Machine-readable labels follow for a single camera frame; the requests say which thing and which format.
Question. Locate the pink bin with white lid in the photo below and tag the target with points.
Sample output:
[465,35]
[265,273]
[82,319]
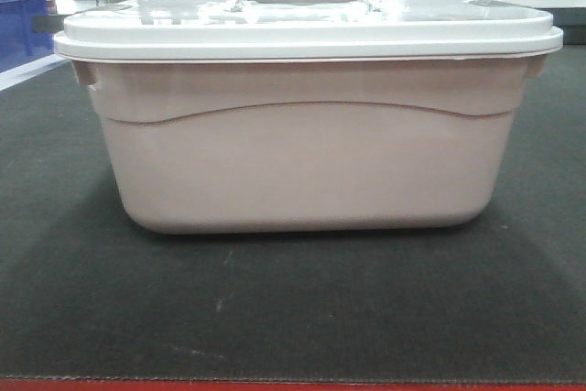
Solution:
[253,116]

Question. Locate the dark grey table mat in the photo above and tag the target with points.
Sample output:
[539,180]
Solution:
[87,293]

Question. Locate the blue crate at left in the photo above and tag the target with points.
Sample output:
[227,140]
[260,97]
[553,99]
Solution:
[20,44]

